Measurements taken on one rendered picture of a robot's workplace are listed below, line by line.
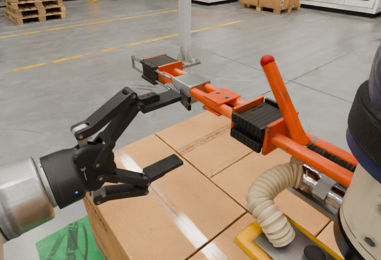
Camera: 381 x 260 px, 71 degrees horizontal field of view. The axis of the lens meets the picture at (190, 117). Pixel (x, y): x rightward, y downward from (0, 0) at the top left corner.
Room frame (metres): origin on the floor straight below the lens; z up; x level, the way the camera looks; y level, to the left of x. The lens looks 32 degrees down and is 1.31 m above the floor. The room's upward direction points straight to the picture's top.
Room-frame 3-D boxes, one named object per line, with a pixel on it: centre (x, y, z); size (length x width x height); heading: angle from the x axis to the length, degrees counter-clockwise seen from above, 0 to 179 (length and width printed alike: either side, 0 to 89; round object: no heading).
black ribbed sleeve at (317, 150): (0.31, -0.21, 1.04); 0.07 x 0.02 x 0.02; 38
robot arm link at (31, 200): (0.24, 0.21, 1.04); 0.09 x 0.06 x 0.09; 38
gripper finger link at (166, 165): (0.36, 0.05, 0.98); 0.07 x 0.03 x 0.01; 128
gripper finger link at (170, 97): (0.36, 0.05, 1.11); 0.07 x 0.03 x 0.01; 128
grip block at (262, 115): (0.41, -0.13, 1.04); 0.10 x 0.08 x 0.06; 128
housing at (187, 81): (0.58, 0.00, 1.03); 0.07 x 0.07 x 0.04; 38
